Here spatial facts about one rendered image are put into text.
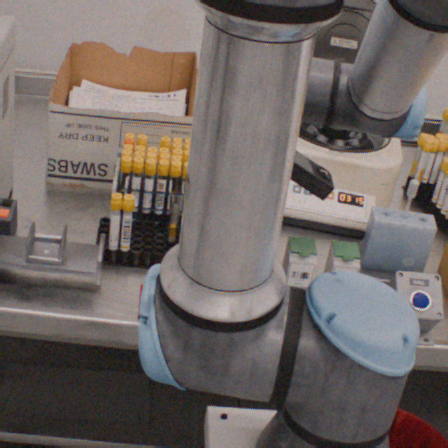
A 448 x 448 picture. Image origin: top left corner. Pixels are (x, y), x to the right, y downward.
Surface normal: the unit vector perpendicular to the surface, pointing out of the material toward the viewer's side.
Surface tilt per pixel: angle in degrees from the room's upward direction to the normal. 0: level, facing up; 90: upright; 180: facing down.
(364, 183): 90
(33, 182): 0
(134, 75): 87
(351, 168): 90
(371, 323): 8
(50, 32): 90
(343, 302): 8
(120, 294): 0
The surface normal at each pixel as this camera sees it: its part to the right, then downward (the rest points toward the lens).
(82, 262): 0.14, -0.83
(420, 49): -0.11, 0.98
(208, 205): -0.59, 0.44
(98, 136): -0.04, 0.51
